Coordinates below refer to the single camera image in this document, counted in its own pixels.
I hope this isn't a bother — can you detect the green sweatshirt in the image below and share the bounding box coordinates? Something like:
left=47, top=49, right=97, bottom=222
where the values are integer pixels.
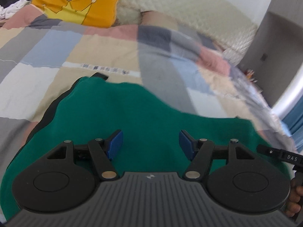
left=1, top=77, right=266, bottom=219

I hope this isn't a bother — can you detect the white clothes pile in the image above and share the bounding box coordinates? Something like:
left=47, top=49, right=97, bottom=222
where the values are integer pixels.
left=0, top=0, right=30, bottom=19

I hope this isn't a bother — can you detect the right hand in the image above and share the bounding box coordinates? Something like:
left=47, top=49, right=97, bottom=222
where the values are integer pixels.
left=284, top=178, right=303, bottom=217

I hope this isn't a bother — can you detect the blue curtain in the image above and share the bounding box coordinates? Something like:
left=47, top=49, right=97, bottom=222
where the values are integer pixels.
left=283, top=98, right=303, bottom=135

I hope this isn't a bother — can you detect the patchwork checkered quilt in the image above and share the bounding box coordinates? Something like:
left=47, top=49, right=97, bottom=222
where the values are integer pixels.
left=1, top=5, right=296, bottom=185

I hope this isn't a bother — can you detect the checkered bed pillow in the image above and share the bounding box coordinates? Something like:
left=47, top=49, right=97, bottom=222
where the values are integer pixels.
left=141, top=11, right=224, bottom=53

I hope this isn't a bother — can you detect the orange crown pillow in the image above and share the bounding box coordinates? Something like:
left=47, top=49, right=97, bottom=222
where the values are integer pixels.
left=31, top=0, right=118, bottom=28

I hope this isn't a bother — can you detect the cream quilted headboard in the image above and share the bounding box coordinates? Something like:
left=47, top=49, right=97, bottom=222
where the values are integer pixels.
left=114, top=0, right=257, bottom=65

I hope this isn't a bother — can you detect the dark niche wall switch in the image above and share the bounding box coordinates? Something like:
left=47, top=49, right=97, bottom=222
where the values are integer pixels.
left=260, top=53, right=268, bottom=62

